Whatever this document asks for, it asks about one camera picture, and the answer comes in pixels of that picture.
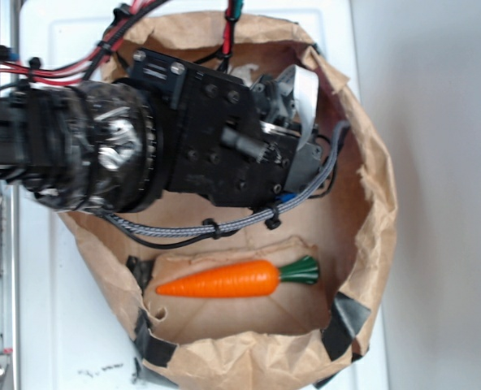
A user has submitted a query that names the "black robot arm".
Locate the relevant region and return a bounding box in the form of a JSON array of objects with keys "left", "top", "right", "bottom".
[{"left": 0, "top": 50, "right": 307, "bottom": 213}]

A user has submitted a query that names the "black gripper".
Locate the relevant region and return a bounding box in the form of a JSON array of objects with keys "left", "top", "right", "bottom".
[{"left": 130, "top": 49, "right": 298, "bottom": 207}]

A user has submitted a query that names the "aluminium frame rail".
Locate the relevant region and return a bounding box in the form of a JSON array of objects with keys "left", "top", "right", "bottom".
[{"left": 0, "top": 1, "right": 25, "bottom": 389}]

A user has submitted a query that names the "brown paper bag tray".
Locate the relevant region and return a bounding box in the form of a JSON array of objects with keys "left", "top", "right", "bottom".
[{"left": 62, "top": 15, "right": 398, "bottom": 389}]

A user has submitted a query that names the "red and black wire bundle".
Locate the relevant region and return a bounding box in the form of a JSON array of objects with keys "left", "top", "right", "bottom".
[{"left": 0, "top": 0, "right": 245, "bottom": 89}]

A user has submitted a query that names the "white paper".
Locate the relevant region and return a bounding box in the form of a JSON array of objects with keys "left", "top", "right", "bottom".
[{"left": 228, "top": 63, "right": 259, "bottom": 85}]

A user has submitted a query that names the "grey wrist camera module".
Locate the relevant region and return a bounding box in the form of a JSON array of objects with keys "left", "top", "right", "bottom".
[{"left": 250, "top": 65, "right": 323, "bottom": 193}]

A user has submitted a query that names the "grey braided cable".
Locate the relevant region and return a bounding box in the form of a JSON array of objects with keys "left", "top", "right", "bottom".
[{"left": 102, "top": 120, "right": 350, "bottom": 241}]

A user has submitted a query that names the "orange plastic toy carrot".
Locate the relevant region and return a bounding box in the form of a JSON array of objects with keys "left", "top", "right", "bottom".
[{"left": 155, "top": 256, "right": 320, "bottom": 298}]

